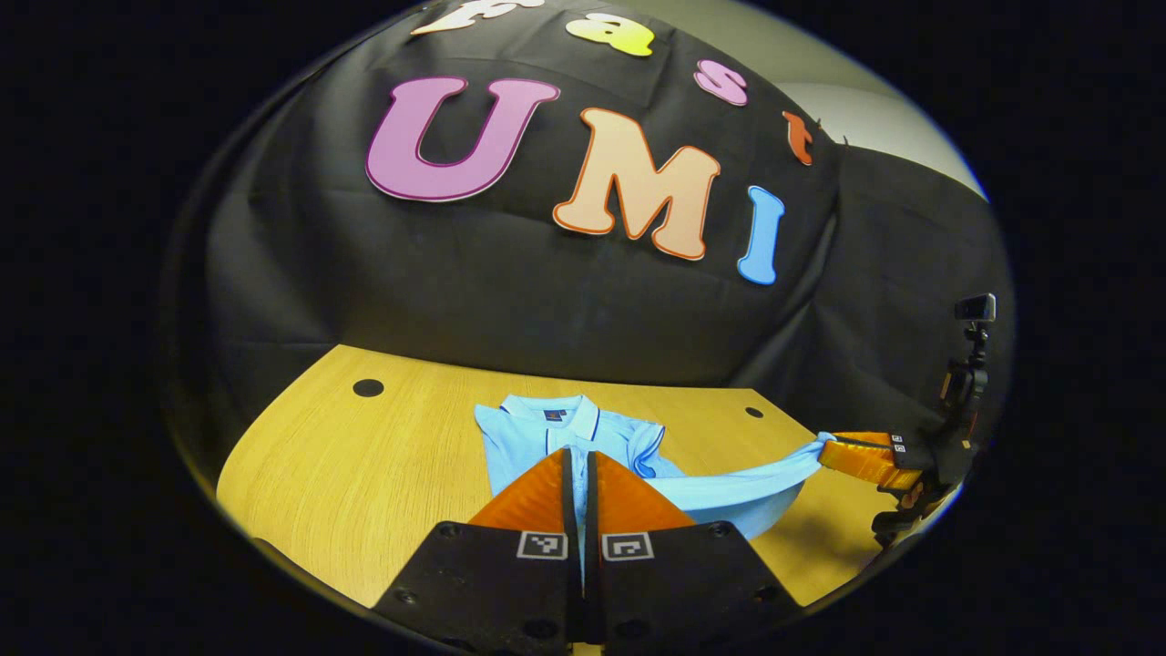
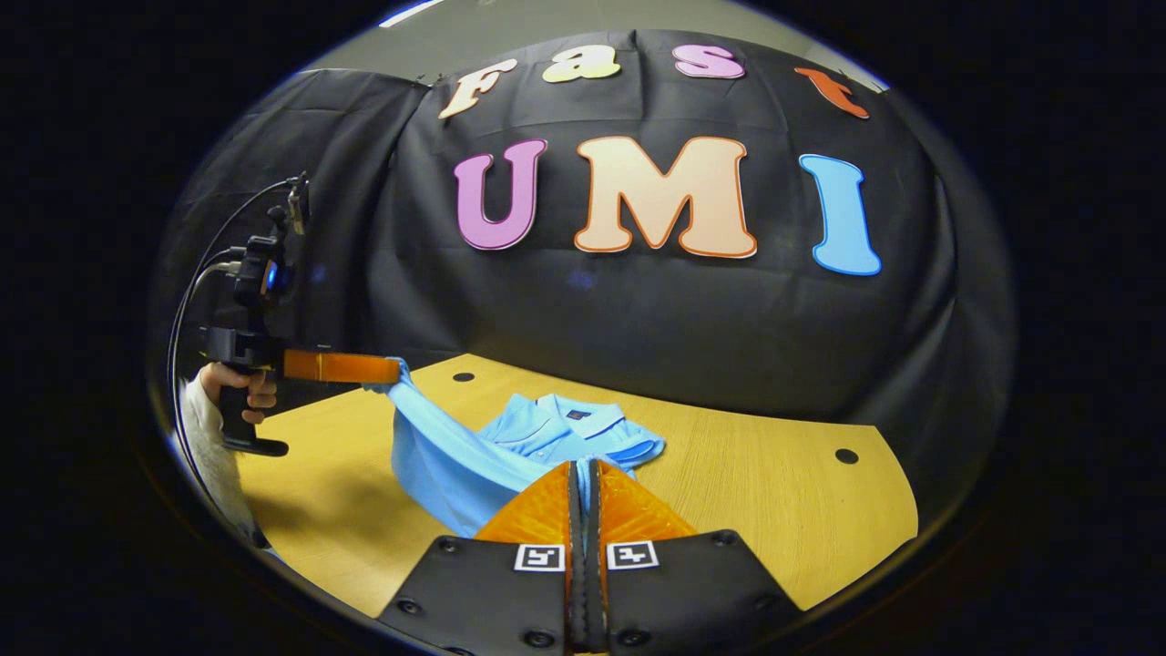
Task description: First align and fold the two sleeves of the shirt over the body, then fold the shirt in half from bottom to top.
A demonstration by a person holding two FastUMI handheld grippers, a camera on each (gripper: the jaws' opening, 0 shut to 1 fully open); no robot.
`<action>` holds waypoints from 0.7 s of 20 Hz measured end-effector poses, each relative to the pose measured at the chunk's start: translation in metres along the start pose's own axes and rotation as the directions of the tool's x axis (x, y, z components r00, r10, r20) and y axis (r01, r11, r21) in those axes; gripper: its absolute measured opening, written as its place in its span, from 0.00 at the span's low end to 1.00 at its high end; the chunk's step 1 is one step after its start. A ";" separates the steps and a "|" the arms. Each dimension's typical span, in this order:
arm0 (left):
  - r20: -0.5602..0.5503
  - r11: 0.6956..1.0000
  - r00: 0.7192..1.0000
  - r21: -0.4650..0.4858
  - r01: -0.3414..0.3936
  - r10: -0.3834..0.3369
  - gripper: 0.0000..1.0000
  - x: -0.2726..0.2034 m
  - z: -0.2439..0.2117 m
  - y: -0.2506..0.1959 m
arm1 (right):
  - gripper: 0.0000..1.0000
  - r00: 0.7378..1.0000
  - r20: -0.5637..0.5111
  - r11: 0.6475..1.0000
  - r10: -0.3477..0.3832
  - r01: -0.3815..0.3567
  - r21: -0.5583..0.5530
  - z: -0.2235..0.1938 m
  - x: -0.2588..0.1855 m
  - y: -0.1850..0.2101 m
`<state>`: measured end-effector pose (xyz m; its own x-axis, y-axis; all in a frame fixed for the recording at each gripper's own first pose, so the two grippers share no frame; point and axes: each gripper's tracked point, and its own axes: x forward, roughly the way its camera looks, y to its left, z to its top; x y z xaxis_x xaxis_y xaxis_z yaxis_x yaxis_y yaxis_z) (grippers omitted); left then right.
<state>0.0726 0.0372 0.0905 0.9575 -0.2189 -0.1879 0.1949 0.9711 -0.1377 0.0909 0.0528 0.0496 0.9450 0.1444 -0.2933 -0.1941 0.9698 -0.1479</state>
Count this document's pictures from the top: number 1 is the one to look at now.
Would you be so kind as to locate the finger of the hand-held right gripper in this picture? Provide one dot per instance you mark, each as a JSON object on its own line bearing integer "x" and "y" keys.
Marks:
{"x": 865, "y": 438}
{"x": 870, "y": 465}

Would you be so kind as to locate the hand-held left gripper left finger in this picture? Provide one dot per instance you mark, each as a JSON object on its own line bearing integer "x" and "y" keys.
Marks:
{"x": 510, "y": 583}

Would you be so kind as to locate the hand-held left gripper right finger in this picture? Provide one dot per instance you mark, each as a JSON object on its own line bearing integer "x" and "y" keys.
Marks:
{"x": 665, "y": 583}

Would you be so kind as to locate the light blue T-shirt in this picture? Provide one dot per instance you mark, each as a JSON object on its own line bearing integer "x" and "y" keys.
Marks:
{"x": 528, "y": 437}

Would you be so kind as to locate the black backdrop cloth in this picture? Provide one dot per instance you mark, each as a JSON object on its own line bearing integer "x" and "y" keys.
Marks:
{"x": 547, "y": 301}

